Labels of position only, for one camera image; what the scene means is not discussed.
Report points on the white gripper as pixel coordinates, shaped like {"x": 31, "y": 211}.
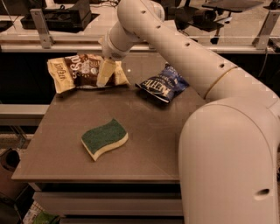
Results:
{"x": 111, "y": 50}

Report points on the brown and cream chip bag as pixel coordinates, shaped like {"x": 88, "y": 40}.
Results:
{"x": 81, "y": 71}

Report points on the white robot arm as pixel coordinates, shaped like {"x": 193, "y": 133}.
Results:
{"x": 227, "y": 152}

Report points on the blue Kettle chip bag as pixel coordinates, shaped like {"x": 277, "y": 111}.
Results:
{"x": 166, "y": 85}

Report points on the metal railing bar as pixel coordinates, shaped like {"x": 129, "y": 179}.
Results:
{"x": 9, "y": 48}

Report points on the black equipment box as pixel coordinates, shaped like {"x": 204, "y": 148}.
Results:
{"x": 72, "y": 15}

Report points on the green and yellow sponge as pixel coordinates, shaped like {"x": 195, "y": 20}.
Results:
{"x": 104, "y": 138}

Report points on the black office chair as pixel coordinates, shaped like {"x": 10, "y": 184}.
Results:
{"x": 211, "y": 14}

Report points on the dark bin at left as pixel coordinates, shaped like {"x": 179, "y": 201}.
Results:
{"x": 9, "y": 188}

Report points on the grey metal bracket left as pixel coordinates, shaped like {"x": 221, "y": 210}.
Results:
{"x": 45, "y": 37}

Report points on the grey metal bracket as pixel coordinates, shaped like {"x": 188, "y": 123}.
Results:
{"x": 45, "y": 37}
{"x": 262, "y": 39}

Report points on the grey metal bracket right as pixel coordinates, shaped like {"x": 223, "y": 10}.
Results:
{"x": 262, "y": 39}

